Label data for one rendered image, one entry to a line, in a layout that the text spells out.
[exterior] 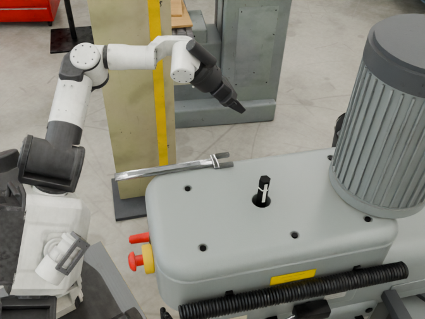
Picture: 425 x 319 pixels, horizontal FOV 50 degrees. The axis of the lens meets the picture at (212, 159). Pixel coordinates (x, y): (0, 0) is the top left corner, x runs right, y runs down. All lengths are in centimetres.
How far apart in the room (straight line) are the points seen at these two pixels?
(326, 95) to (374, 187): 370
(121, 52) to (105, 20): 125
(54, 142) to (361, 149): 74
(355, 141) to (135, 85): 204
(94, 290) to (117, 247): 86
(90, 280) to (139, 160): 105
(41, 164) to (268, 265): 63
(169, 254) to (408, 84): 47
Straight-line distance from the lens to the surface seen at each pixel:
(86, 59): 127
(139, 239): 107
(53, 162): 120
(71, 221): 124
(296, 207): 90
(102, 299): 233
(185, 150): 377
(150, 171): 94
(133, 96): 280
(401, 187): 88
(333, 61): 510
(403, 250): 108
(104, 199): 346
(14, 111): 445
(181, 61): 126
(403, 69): 74
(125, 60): 129
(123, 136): 298
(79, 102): 126
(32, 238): 123
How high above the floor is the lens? 256
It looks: 44 degrees down
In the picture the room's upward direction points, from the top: 2 degrees clockwise
